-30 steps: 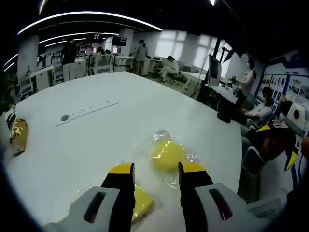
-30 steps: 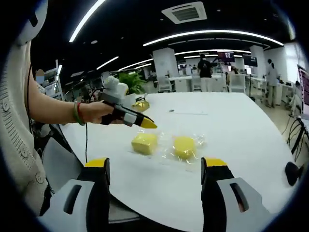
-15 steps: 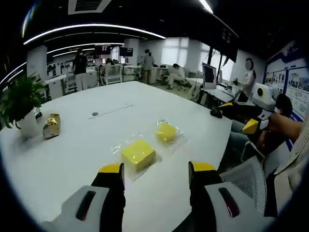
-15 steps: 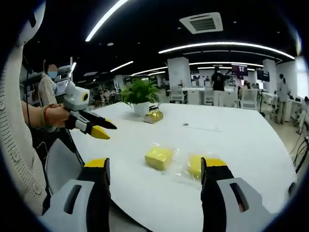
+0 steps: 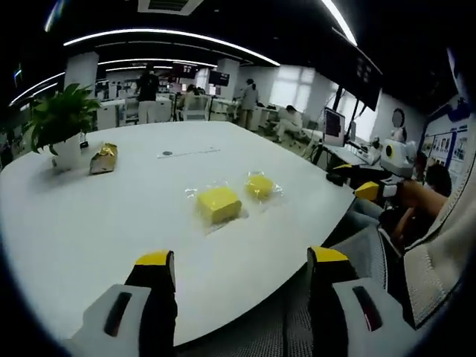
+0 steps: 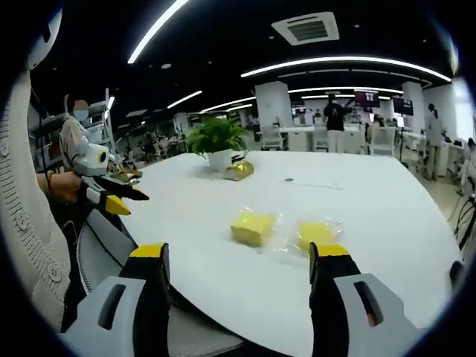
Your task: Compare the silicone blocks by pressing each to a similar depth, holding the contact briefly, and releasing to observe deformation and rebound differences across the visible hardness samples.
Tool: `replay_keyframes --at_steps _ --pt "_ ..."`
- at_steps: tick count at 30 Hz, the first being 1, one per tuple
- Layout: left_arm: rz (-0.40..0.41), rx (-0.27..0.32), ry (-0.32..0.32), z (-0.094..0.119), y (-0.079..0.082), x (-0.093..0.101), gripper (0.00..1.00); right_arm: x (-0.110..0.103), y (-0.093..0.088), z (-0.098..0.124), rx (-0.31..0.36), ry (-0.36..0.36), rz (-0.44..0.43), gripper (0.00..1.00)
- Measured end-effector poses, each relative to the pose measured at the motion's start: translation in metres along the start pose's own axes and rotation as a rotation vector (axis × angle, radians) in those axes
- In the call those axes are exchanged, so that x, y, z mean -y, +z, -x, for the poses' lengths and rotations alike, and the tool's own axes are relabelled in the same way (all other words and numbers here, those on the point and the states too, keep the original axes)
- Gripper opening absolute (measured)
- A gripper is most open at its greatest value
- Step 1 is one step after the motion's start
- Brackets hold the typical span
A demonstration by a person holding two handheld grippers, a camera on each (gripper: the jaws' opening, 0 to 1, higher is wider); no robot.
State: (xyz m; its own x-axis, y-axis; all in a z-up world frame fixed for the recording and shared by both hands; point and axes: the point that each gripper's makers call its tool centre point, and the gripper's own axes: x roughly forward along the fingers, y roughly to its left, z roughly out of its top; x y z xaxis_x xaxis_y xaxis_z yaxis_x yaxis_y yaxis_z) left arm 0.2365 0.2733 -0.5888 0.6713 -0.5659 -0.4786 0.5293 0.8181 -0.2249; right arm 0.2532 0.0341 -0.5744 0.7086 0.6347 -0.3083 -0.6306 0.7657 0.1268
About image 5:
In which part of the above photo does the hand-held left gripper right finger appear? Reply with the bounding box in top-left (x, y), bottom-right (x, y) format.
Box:
top-left (306, 245), bottom-right (421, 357)

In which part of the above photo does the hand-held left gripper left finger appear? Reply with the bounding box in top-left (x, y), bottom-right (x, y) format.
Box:
top-left (68, 249), bottom-right (179, 357)

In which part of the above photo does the yellow round silicone block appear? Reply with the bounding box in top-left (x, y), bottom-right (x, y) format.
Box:
top-left (245, 175), bottom-right (275, 202)

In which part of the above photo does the yellow rectangular silicone block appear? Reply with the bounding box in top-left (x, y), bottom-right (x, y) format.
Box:
top-left (196, 187), bottom-right (242, 225)

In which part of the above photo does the person's right hand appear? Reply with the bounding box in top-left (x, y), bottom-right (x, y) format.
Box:
top-left (388, 179), bottom-right (428, 241)

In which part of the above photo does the grey mesh office chair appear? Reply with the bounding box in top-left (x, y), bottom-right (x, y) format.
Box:
top-left (178, 208), bottom-right (407, 357)

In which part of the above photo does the desktop computer monitor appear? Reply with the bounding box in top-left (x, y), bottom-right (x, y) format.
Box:
top-left (323, 107), bottom-right (347, 148)

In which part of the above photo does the small yellow sponge in wrap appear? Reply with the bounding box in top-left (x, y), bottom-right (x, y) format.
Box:
top-left (243, 170), bottom-right (286, 213)

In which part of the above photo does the large black display screen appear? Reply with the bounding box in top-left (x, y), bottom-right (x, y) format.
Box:
top-left (335, 55), bottom-right (385, 112)

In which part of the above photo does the cream knit cardigan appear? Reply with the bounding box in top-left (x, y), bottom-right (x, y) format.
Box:
top-left (403, 155), bottom-right (476, 330)

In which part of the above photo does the large yellow sponge in wrap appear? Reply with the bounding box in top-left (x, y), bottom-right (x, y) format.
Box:
top-left (184, 180), bottom-right (251, 237)

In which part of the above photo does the long ceiling light strip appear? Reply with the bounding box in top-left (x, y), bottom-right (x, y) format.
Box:
top-left (321, 0), bottom-right (358, 48)
top-left (97, 58), bottom-right (219, 69)
top-left (62, 28), bottom-right (282, 68)
top-left (9, 71), bottom-right (66, 107)

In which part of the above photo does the gold wrapped packet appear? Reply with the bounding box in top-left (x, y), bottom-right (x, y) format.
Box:
top-left (89, 142), bottom-right (119, 176)

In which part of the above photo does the white mesh office chair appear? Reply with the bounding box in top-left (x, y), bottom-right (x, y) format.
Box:
top-left (123, 97), bottom-right (140, 126)
top-left (183, 95), bottom-right (208, 122)

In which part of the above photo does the potted green plant white pot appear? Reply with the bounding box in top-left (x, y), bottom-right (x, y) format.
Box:
top-left (25, 83), bottom-right (102, 173)

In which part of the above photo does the ceiling air conditioner vent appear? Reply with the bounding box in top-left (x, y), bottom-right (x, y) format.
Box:
top-left (137, 0), bottom-right (205, 16)

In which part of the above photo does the blue wall display board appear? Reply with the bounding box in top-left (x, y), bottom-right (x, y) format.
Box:
top-left (423, 94), bottom-right (474, 184)

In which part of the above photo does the white table cable cover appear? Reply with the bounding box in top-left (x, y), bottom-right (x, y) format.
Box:
top-left (155, 147), bottom-right (222, 159)

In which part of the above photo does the dark wall screen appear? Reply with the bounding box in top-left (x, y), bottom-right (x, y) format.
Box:
top-left (172, 62), bottom-right (198, 79)
top-left (208, 70), bottom-right (231, 88)

